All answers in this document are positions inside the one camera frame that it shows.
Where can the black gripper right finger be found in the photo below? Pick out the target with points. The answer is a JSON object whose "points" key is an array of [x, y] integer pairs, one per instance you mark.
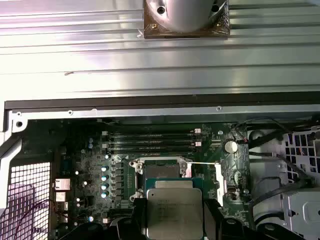
{"points": [[212, 220]]}

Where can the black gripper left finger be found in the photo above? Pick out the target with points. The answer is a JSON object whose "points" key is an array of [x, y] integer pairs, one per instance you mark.
{"points": [[140, 220]]}

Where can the silver CPU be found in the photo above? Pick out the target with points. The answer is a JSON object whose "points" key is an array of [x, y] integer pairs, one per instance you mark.
{"points": [[175, 212]]}

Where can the metal socket cover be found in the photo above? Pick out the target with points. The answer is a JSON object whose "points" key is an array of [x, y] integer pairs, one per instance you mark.
{"points": [[220, 180]]}

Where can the metal locking lever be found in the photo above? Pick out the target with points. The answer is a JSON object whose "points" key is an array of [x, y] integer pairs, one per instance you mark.
{"points": [[202, 163]]}

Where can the metal CPU socket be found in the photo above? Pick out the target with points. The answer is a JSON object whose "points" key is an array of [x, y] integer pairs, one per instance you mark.
{"points": [[162, 171]]}

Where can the black RAM slot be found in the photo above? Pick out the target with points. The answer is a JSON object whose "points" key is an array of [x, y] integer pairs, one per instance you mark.
{"points": [[150, 147], [150, 135], [150, 141], [150, 153]]}

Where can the grey square inductor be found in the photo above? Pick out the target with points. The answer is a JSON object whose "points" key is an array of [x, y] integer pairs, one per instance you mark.
{"points": [[117, 200], [117, 172], [117, 179], [117, 186], [117, 193], [117, 165]]}

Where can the internal USB port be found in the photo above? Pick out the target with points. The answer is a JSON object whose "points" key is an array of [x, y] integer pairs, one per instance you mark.
{"points": [[231, 193]]}

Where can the small cylindrical capacitor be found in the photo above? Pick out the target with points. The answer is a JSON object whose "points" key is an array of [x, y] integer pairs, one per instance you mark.
{"points": [[104, 194], [90, 146], [104, 168], [91, 218], [104, 178], [85, 183], [77, 172], [104, 187], [90, 141]]}

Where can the green motherboard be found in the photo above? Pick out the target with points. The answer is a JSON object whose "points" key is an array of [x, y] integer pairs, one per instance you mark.
{"points": [[210, 155]]}

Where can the round coin cell battery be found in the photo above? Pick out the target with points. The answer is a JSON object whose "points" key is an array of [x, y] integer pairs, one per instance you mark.
{"points": [[230, 146]]}

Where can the small black board connector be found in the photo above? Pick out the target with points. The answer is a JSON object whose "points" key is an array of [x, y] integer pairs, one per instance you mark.
{"points": [[215, 144]]}

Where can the silver rear port block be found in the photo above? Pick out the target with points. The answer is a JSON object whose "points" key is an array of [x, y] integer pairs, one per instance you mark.
{"points": [[61, 196], [61, 184]]}

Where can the black PC case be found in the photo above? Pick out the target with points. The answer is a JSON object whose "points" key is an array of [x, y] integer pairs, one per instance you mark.
{"points": [[100, 113]]}

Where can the brown square base plate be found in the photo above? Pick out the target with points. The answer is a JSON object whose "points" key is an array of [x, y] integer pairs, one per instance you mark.
{"points": [[150, 33]]}

